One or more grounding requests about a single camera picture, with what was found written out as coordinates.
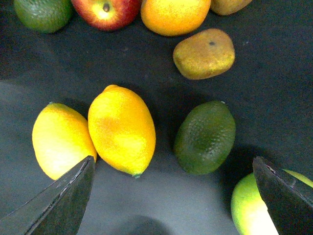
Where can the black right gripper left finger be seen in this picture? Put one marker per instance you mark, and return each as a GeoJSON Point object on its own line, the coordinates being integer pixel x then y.
{"type": "Point", "coordinates": [58, 209]}

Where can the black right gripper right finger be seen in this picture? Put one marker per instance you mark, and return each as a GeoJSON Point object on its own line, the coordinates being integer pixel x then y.
{"type": "Point", "coordinates": [289, 201]}

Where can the yellow lemon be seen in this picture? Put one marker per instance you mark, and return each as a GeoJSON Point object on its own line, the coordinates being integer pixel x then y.
{"type": "Point", "coordinates": [122, 130]}
{"type": "Point", "coordinates": [61, 139]}

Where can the green apple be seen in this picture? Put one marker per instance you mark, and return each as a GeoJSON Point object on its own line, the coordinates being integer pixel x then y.
{"type": "Point", "coordinates": [249, 212]}

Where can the green avocado near gripper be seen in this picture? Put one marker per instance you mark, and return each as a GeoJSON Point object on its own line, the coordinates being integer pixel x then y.
{"type": "Point", "coordinates": [205, 138]}

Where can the brown kiwi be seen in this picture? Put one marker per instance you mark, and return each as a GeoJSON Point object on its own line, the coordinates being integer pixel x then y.
{"type": "Point", "coordinates": [228, 7]}
{"type": "Point", "coordinates": [204, 55]}

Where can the green lime lower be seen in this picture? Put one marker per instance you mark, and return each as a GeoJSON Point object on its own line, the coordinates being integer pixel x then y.
{"type": "Point", "coordinates": [45, 16]}

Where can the red yellow apple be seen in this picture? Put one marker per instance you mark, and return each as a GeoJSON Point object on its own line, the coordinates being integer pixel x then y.
{"type": "Point", "coordinates": [107, 15]}

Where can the yellow orange fruit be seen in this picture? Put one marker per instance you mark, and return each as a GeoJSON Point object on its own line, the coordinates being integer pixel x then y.
{"type": "Point", "coordinates": [174, 17]}

